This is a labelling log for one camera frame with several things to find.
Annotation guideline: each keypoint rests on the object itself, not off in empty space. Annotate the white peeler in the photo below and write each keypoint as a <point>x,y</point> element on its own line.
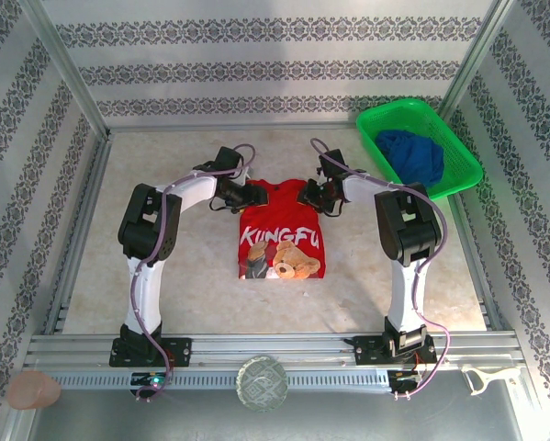
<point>481,383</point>

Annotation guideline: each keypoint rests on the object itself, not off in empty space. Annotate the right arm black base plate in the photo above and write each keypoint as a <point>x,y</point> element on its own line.
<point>366,350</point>

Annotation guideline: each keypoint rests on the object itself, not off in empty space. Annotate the aluminium frame post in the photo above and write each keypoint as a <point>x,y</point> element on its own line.
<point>65,69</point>
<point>474,59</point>

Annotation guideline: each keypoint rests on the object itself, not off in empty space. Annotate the round patterned glass disc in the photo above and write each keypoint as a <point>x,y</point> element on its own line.
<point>261,383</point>

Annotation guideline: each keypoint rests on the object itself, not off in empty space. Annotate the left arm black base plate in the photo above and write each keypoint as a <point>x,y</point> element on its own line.
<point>180,351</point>

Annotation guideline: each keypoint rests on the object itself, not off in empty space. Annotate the blue cloth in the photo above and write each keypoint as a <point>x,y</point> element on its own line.
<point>417,156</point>

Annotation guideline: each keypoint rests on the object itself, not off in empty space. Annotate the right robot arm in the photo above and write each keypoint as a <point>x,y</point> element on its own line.
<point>407,229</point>

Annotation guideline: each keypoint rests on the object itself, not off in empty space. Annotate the pink plastic cup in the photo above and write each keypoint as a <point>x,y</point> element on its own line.
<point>33,390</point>

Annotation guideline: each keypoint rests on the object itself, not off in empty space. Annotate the red printed t-shirt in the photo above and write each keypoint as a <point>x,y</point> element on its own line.
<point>279,225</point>

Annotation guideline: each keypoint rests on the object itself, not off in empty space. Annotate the green plastic basket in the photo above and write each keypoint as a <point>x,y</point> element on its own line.
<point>458,156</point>

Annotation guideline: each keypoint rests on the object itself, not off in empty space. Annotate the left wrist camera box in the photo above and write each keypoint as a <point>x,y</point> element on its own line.
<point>247,177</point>

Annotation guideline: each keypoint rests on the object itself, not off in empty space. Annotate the small circuit board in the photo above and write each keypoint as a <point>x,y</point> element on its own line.
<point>148,379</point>
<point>405,376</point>

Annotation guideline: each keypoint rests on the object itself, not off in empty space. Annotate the wide aluminium mounting rail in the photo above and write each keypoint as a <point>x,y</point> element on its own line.
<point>274,347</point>

